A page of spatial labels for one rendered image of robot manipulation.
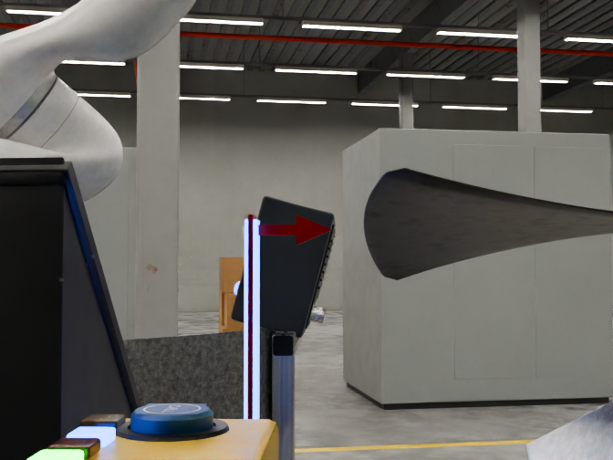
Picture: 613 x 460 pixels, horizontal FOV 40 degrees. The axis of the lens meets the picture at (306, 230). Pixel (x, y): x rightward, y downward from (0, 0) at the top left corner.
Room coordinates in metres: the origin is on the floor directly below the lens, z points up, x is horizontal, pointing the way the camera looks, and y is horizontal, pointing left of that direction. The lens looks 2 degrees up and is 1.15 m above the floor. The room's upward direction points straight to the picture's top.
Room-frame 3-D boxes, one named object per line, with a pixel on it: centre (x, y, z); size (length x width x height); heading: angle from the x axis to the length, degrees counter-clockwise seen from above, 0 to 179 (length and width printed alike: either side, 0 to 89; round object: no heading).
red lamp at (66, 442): (0.36, 0.10, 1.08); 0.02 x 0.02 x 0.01; 88
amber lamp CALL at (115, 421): (0.42, 0.10, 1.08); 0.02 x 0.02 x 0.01; 88
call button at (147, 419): (0.42, 0.07, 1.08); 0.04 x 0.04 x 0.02
